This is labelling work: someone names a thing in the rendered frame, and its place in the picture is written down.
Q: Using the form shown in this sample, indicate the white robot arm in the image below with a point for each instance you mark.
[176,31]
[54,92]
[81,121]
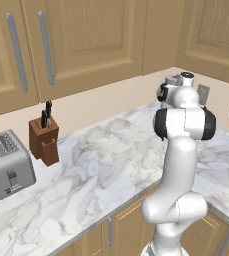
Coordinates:
[181,173]

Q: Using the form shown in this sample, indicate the brown wooden knife block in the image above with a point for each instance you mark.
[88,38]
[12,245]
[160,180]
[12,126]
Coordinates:
[44,141]

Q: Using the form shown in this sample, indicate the tan lower cupboard door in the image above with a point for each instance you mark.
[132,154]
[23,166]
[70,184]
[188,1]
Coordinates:
[129,230]
[207,235]
[86,245]

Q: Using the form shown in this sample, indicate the grey metal toaster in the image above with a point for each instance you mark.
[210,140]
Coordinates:
[6,170]

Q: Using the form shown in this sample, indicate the grey wall socket plate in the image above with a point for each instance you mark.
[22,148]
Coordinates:
[203,94]

